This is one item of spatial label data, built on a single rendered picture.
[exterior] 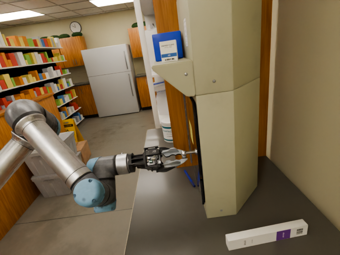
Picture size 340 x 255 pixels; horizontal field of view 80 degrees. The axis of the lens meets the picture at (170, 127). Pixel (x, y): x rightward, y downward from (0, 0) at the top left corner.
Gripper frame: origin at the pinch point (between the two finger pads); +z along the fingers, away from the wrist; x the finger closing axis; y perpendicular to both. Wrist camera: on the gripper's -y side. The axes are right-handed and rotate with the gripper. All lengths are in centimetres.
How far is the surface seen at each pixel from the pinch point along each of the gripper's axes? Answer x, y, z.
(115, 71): 328, -349, -131
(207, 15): 26.5, 37.4, 10.3
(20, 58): 247, -182, -240
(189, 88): 13.5, 25.2, 3.9
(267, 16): 52, 10, 44
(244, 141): 0.7, 6.9, 21.3
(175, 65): 18.6, 30.0, 0.8
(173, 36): 36.9, 22.3, 2.3
